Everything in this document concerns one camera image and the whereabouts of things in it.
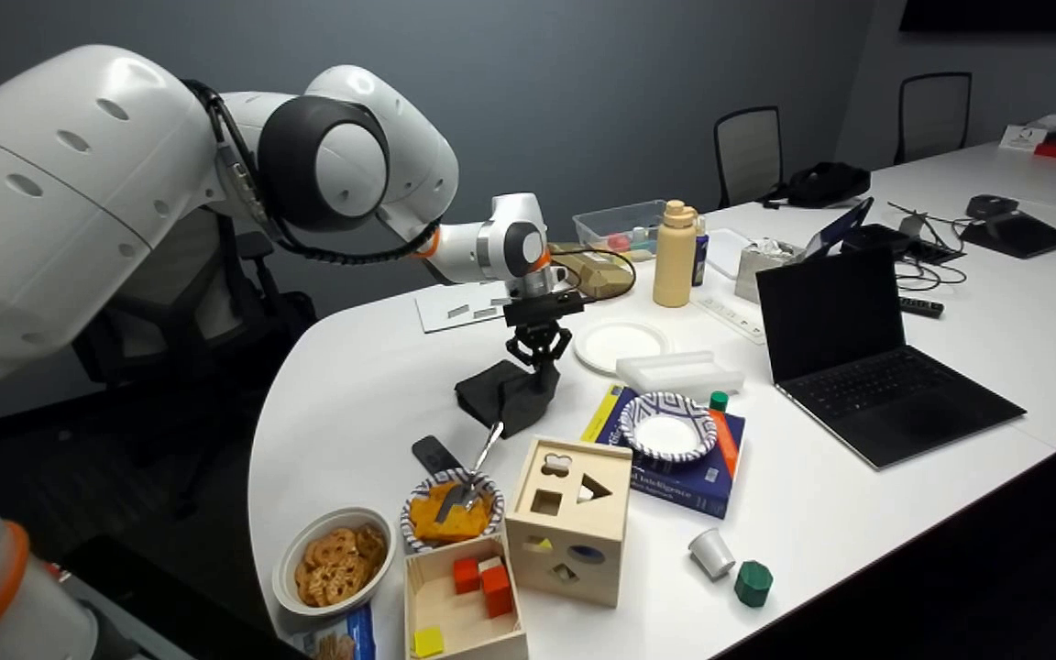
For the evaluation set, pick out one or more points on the black cloth rag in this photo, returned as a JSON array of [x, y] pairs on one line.
[[505, 398]]

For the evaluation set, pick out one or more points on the orange tortilla chips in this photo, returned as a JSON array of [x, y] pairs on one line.
[[447, 520]]

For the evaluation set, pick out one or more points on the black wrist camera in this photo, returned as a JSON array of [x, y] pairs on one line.
[[544, 307]]

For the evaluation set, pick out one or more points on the white square box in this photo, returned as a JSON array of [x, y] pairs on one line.
[[760, 268]]

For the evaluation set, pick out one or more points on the white flat board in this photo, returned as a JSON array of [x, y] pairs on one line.
[[457, 312]]

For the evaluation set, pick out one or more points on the metal fork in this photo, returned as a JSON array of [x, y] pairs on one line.
[[479, 460]]

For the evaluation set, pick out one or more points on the red wooden block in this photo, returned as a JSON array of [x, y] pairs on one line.
[[495, 593], [467, 573]]

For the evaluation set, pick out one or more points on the wooden shape sorter box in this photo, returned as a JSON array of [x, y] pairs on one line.
[[570, 553]]

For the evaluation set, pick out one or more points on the yellow wooden block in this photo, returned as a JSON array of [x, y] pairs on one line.
[[430, 645]]

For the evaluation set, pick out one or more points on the grey remote control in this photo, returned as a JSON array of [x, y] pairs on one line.
[[433, 453]]

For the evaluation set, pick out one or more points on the clear plastic container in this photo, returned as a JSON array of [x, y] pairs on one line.
[[615, 224]]

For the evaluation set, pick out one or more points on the small green block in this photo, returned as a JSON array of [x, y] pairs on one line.
[[721, 400]]

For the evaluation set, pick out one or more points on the open wooden tray box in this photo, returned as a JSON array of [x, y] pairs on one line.
[[467, 630]]

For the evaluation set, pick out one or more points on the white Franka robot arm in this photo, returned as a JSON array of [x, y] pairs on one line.
[[76, 186]]

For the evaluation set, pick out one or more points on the green cylinder block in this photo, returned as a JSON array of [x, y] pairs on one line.
[[752, 586]]

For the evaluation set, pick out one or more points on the small white box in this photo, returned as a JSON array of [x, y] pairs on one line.
[[1027, 134]]

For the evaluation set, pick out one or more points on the blue yellow book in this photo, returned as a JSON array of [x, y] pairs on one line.
[[676, 483]]

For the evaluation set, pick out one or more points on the brown rectangular box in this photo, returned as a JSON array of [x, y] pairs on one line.
[[603, 274]]

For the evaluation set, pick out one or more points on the black mesh conference chair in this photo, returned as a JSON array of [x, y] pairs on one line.
[[748, 153], [931, 114]]

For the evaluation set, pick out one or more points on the white round bowl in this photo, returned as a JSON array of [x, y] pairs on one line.
[[290, 573]]

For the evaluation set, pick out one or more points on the brown pretzel crisps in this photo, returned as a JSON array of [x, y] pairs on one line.
[[339, 567]]

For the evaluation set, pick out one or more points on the tan plastic bottle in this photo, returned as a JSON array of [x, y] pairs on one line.
[[676, 259]]

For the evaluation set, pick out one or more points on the black computer mouse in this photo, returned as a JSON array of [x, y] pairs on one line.
[[993, 206]]

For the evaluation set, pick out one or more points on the blue patterned paper bowl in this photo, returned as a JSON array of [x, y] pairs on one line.
[[667, 427]]

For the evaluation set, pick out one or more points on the black bag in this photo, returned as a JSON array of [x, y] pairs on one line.
[[826, 186]]

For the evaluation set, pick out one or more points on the blue screen tablet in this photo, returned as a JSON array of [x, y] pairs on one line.
[[842, 228]]

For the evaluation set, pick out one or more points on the black flat pad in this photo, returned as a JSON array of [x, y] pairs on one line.
[[1026, 238]]

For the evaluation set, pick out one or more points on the white round flat plate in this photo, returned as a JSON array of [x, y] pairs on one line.
[[620, 348]]

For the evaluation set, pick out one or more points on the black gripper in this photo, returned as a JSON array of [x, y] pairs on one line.
[[539, 337]]

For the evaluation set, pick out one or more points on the blue snack bag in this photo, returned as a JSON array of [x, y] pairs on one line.
[[346, 631]]

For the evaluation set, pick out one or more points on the black office chair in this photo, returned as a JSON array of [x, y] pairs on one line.
[[199, 342]]

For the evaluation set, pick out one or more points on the black wall screen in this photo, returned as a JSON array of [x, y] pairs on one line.
[[1005, 15]]

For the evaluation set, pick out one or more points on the white foam block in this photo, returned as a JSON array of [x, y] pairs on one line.
[[676, 373]]

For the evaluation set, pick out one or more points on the black open laptop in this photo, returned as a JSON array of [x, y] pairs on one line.
[[834, 316]]

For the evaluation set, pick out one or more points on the small black remote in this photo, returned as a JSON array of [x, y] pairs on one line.
[[923, 307]]

